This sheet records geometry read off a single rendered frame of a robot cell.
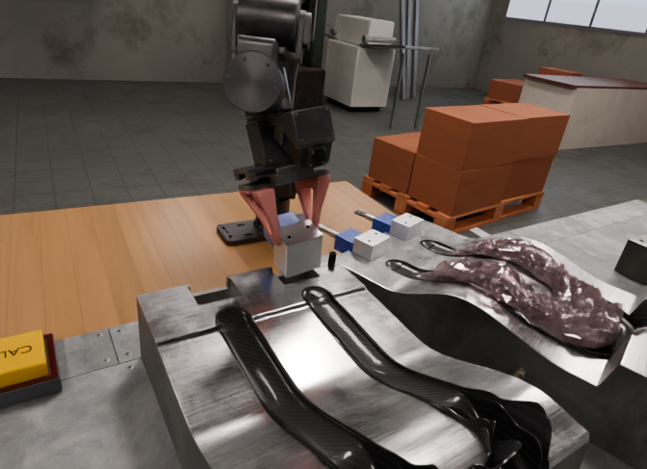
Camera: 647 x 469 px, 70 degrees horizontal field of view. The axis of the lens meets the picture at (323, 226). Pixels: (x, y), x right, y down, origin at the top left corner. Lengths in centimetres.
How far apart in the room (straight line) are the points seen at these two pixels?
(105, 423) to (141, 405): 4
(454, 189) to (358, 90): 322
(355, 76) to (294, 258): 523
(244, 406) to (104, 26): 623
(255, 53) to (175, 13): 619
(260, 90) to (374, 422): 31
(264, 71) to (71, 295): 44
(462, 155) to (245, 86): 234
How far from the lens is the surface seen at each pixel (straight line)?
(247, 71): 47
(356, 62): 572
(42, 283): 78
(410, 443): 37
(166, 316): 53
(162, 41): 665
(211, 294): 59
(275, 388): 46
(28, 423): 58
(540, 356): 60
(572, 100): 574
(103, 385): 59
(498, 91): 780
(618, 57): 817
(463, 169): 277
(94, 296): 74
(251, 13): 55
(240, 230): 87
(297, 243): 55
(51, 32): 650
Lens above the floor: 121
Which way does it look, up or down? 26 degrees down
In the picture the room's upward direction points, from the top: 7 degrees clockwise
